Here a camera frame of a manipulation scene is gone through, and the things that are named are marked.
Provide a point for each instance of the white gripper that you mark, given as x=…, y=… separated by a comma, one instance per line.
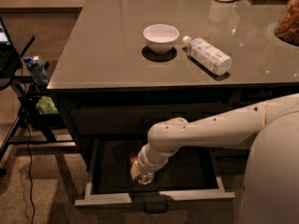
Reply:
x=144, y=160

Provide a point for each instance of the orange coke can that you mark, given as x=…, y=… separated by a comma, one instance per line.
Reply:
x=146, y=177

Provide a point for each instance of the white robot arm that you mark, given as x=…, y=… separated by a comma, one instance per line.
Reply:
x=269, y=130

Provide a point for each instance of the black side stand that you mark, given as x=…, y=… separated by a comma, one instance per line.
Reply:
x=51, y=126

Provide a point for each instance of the green snack bag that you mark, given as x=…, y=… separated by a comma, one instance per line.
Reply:
x=46, y=106

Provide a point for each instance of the dark cabinet with drawers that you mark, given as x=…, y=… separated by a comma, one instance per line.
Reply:
x=106, y=61

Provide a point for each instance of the white ceramic bowl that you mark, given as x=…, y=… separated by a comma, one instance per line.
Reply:
x=160, y=38

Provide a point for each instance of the clear plastic water bottle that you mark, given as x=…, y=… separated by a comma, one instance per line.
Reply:
x=213, y=59

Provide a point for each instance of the blue water bottle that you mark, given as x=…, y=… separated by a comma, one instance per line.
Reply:
x=36, y=70

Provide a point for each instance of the black laptop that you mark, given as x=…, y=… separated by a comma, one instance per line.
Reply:
x=8, y=54

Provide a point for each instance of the jar of snacks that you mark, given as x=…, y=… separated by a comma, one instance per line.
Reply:
x=287, y=28

